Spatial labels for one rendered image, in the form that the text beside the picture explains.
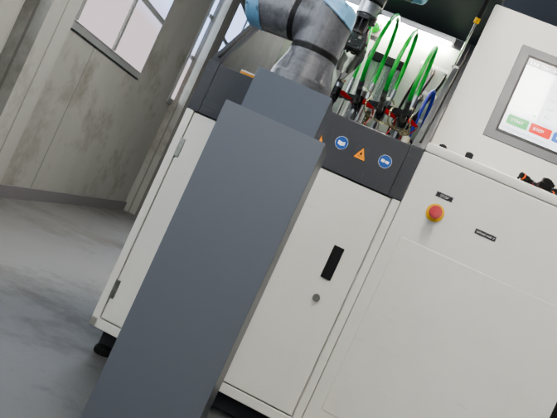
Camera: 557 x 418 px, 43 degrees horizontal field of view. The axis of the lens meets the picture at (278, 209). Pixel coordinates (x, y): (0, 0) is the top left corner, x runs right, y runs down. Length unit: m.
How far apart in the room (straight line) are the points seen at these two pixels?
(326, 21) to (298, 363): 0.97
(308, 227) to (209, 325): 0.61
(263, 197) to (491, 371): 0.87
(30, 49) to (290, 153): 2.44
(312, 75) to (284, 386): 0.93
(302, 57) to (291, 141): 0.21
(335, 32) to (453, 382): 1.01
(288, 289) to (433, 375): 0.47
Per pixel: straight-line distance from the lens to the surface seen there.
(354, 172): 2.08
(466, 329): 2.07
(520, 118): 2.40
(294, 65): 1.64
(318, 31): 1.67
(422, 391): 2.09
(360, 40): 2.32
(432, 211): 2.02
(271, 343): 2.10
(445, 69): 2.69
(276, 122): 1.57
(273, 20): 1.73
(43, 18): 3.84
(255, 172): 1.56
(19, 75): 3.82
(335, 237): 2.07
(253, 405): 2.14
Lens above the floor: 0.64
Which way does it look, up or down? level
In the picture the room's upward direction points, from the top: 25 degrees clockwise
